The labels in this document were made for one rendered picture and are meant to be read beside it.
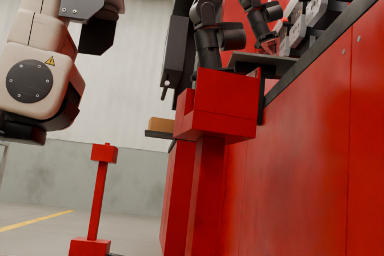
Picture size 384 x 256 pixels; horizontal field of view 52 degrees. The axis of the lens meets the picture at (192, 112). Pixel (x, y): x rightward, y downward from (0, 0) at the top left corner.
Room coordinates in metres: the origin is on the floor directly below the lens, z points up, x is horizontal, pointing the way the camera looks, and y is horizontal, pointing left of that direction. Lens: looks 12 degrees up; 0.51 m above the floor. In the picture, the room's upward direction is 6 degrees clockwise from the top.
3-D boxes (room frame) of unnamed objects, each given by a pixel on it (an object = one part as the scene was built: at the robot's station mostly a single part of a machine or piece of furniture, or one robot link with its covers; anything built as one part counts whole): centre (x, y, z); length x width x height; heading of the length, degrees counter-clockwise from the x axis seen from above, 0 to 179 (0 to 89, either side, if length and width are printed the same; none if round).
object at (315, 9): (1.18, -0.39, 1.19); 0.15 x 0.09 x 0.17; 1
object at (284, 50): (1.58, -0.39, 1.19); 0.15 x 0.09 x 0.17; 1
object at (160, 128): (3.44, 0.25, 1.05); 0.30 x 0.28 x 0.14; 5
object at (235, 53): (1.35, -0.25, 1.00); 0.26 x 0.18 x 0.01; 91
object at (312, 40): (1.36, -0.39, 1.06); 0.10 x 0.02 x 0.10; 1
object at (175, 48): (2.54, 0.17, 1.42); 0.45 x 0.12 x 0.36; 7
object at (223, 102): (1.01, -0.06, 0.75); 0.20 x 0.16 x 0.18; 14
